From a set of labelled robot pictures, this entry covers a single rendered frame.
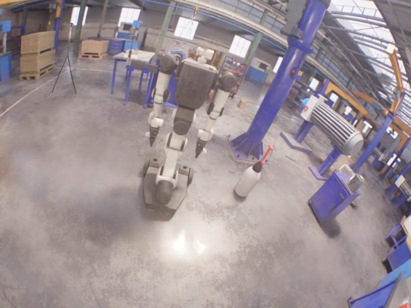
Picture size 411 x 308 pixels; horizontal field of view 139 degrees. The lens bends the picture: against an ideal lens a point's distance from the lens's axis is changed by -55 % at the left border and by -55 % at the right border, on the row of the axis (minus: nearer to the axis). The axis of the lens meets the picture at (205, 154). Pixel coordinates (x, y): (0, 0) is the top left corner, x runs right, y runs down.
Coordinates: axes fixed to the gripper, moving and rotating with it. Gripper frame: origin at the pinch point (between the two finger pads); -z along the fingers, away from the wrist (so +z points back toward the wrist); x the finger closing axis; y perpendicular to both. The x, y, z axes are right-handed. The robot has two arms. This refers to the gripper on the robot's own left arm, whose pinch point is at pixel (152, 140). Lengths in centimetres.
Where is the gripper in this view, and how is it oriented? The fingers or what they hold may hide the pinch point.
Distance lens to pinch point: 162.6
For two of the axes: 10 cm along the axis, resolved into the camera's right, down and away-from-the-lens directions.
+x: 0.6, -7.5, 6.6
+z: 3.1, -6.2, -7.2
